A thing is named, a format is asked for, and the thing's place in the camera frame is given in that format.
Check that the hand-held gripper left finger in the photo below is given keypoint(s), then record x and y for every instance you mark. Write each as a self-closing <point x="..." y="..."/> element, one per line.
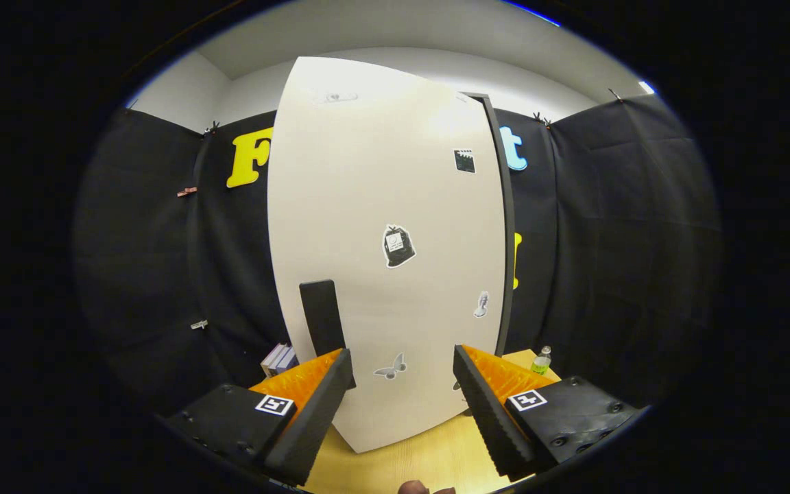
<point x="316" y="418"/>

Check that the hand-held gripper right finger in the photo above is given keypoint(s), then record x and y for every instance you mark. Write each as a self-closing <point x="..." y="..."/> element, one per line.
<point x="491" y="425"/>

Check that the grey shoe cabinet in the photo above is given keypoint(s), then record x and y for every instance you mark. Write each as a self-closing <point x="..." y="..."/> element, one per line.
<point x="507" y="240"/>

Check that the beige shoe cabinet door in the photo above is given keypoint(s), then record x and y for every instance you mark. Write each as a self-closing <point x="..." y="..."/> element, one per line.
<point x="381" y="171"/>

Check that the white book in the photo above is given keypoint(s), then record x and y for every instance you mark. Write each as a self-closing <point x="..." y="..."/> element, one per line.
<point x="273" y="357"/>

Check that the green drink bottle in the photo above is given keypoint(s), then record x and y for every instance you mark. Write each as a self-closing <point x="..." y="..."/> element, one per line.
<point x="541" y="361"/>

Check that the black backdrop cloth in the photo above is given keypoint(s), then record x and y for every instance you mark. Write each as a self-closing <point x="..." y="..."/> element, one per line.
<point x="607" y="240"/>

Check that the small red clip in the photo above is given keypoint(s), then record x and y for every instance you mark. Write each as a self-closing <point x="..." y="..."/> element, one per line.
<point x="187" y="191"/>

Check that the small ceiling light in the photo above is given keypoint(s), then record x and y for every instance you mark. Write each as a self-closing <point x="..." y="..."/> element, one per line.
<point x="646" y="87"/>

